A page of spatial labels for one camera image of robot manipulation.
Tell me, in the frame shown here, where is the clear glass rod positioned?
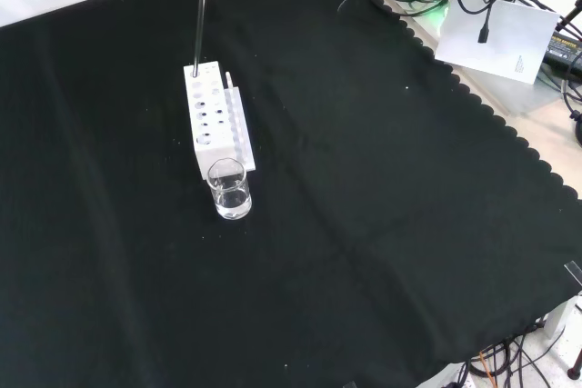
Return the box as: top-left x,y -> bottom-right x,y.
192,0 -> 211,78

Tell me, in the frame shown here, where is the white test tube rack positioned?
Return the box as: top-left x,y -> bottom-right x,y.
183,60 -> 257,181

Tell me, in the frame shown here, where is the clear glass beaker with water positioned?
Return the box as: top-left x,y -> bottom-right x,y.
206,158 -> 254,222

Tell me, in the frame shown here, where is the black bench cloth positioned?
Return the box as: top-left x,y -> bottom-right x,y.
0,0 -> 582,388

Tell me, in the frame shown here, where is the black power adapter yellow label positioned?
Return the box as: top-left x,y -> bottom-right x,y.
542,28 -> 582,81

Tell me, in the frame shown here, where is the black floor cable tangle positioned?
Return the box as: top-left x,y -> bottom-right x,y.
467,331 -> 582,388

